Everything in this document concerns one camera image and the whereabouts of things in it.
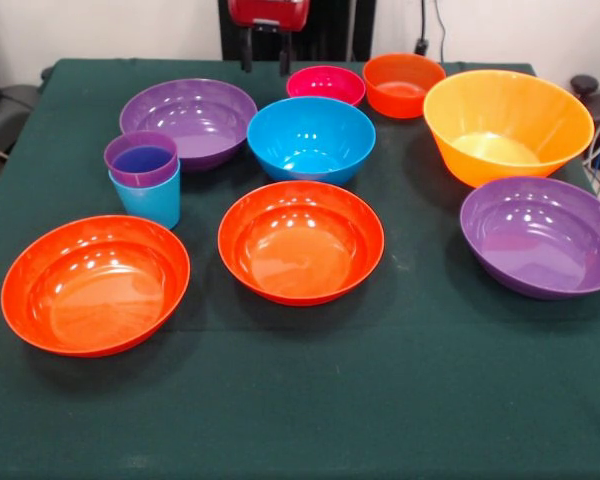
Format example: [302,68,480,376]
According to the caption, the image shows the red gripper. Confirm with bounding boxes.
[228,0,311,78]

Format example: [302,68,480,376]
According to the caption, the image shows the pink plastic bowl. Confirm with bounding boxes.
[286,65,367,107]

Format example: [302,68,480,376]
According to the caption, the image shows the blue plastic bowl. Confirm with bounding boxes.
[246,96,377,187]

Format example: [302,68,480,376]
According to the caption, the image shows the purple plastic bowl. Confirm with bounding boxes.
[459,175,600,301]
[118,78,259,174]

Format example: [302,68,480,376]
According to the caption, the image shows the small deep orange bowl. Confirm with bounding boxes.
[362,52,447,120]

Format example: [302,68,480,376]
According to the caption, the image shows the purple plastic cup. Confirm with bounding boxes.
[103,130,180,189]

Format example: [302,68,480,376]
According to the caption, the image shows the blue plastic cup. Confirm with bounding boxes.
[108,158,182,231]

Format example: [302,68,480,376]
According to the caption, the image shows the wide red-orange bowl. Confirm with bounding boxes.
[217,179,385,306]
[0,214,191,359]

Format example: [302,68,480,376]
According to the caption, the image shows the large yellow-orange bowl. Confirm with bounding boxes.
[422,69,596,189]

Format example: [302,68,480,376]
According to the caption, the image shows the dark green tablecloth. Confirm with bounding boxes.
[0,58,600,480]

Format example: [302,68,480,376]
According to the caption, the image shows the black cable with plug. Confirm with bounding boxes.
[413,0,430,56]

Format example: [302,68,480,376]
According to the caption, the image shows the thin black cable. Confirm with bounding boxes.
[432,0,448,64]

